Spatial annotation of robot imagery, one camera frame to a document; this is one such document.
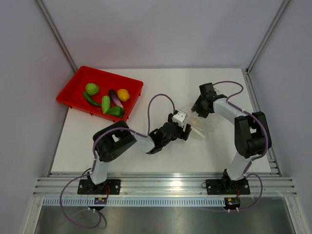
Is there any clear zip top bag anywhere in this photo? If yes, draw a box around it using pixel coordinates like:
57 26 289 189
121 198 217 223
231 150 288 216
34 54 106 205
180 103 226 139

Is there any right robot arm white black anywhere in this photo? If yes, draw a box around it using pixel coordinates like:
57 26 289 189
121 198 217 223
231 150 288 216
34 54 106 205
191 83 272 195

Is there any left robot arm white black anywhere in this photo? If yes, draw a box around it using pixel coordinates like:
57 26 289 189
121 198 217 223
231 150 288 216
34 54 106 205
78 120 192 195

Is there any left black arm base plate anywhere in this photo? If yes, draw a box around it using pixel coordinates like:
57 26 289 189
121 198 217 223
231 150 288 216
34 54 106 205
77 179 121 195

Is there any aluminium corner post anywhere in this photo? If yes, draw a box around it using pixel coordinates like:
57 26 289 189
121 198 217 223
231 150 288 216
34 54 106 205
35 0 78 73
246 0 292 75

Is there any dark green fake cucumber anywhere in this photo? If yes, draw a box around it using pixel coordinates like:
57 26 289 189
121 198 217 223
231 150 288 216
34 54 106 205
83 91 101 107

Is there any aluminium mounting rail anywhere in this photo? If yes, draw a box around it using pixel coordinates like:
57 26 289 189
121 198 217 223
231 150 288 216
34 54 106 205
33 173 297 197

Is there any dark green fake pepper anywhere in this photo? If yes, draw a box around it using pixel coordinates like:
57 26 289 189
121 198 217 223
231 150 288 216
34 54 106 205
106 106 125 118

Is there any yellow fake lemon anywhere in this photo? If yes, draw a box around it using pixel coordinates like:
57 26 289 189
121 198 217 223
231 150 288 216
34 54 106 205
117 89 130 102

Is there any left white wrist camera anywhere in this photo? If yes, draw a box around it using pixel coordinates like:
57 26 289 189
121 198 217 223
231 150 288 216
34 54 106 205
172 111 188 128

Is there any purple fake eggplant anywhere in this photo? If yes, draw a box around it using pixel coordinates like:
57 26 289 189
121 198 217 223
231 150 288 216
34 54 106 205
108 89 123 108

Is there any white slotted cable duct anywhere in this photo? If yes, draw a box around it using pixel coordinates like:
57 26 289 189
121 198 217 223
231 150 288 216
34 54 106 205
43 197 225 207

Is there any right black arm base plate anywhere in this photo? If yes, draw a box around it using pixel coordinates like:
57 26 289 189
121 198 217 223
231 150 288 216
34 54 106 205
205 179 251 195

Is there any light green fake guava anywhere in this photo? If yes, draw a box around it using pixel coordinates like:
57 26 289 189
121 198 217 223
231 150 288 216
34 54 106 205
85 83 99 96

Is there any red plastic tray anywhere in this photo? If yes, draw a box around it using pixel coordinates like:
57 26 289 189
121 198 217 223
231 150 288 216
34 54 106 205
56 66 143 122

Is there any light green fake lime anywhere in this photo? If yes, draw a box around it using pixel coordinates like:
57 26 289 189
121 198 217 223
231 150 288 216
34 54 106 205
101 96 111 114

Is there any left aluminium corner post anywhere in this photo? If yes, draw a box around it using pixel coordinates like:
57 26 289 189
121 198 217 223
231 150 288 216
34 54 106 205
35 0 78 73

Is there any right aluminium corner post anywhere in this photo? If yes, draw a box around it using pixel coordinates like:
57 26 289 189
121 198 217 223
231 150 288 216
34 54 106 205
246 0 292 75

